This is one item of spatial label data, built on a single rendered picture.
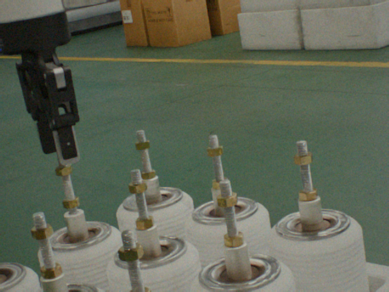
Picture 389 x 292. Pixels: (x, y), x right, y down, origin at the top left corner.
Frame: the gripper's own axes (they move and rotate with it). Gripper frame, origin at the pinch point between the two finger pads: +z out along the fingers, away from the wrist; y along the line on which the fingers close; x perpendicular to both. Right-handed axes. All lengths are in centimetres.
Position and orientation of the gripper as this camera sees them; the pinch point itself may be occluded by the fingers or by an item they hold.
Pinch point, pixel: (58, 146)
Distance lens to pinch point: 83.3
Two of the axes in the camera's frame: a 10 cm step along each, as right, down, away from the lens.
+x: 8.9, -2.6, 3.8
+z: 1.7, 9.5, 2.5
